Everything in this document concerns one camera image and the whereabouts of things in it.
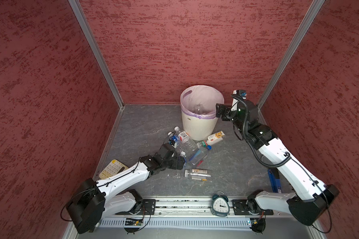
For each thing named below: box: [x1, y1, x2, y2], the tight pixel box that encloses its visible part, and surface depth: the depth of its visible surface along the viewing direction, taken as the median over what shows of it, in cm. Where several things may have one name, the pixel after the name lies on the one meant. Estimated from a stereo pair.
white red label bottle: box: [174, 125, 199, 152], surface depth 97 cm
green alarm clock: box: [210, 190, 230, 218], surface depth 73 cm
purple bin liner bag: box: [179, 85, 225, 120], surface depth 97 cm
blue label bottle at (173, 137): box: [167, 131, 180, 145], surface depth 97 cm
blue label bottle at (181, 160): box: [177, 150, 187, 170], surface depth 76 cm
